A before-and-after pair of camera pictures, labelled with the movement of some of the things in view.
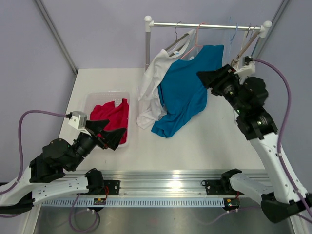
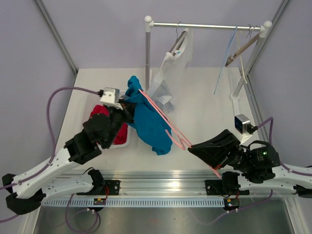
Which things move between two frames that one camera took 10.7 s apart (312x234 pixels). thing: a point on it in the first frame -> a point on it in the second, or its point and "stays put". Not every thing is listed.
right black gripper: (210, 78) -> (213, 150)
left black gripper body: (86, 143) -> (117, 116)
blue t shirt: (182, 94) -> (150, 125)
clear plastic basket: (92, 99) stays put
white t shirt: (151, 107) -> (161, 88)
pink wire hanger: (196, 43) -> (183, 138)
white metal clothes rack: (149, 25) stays put
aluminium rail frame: (157, 183) stays put
